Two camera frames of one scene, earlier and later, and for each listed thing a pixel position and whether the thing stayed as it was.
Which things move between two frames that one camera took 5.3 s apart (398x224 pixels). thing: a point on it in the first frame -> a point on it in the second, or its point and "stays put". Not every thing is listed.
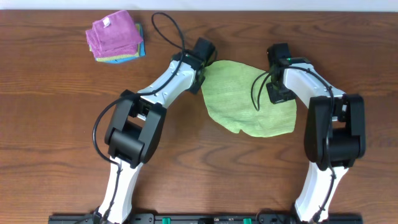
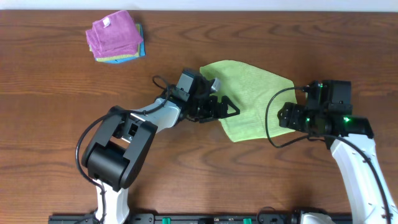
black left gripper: (196, 88) -> (211, 115)
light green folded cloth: (99, 59) stays put
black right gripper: (275, 99) -> (288, 117)
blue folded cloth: (142, 50) stays put
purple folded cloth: (117, 35) stays put
